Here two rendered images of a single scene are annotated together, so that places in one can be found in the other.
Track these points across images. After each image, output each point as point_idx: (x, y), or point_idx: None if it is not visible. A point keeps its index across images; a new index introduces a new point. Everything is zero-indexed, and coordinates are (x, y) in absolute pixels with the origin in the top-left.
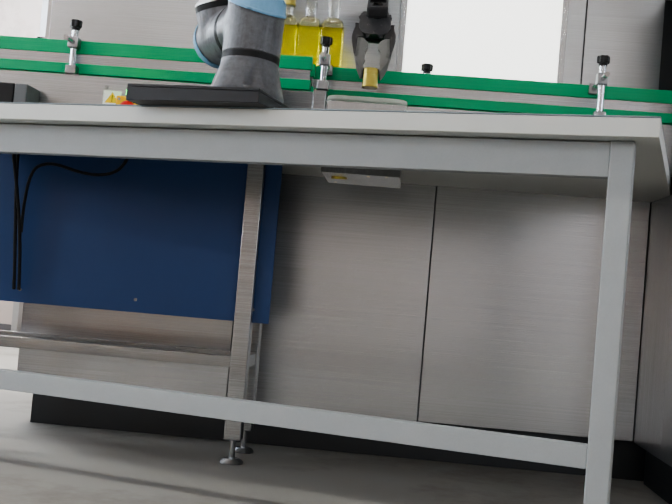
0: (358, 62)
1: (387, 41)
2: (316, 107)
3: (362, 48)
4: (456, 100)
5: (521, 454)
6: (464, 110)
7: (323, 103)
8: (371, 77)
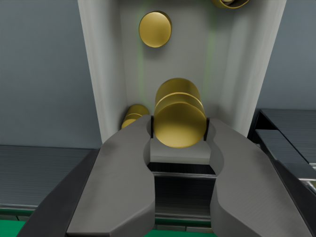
0: (235, 132)
1: (89, 215)
2: (280, 142)
3: (243, 177)
4: (5, 234)
5: None
6: (1, 208)
7: (271, 147)
8: (175, 88)
